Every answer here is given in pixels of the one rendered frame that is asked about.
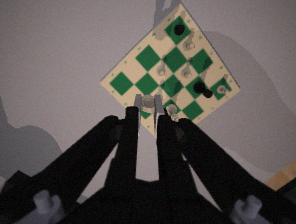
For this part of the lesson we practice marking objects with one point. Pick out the white pawn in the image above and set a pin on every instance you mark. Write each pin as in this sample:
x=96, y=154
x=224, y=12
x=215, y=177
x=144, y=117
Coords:
x=186, y=73
x=187, y=46
x=160, y=72
x=221, y=88

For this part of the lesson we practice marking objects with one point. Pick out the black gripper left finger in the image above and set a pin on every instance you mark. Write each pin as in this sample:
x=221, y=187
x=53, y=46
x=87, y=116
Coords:
x=47, y=196

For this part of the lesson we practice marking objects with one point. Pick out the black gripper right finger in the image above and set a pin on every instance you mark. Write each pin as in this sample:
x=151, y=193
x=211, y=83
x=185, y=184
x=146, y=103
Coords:
x=240, y=196

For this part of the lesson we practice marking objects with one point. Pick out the green and cream chessboard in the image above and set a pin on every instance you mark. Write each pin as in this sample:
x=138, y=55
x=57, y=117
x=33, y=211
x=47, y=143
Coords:
x=136, y=73

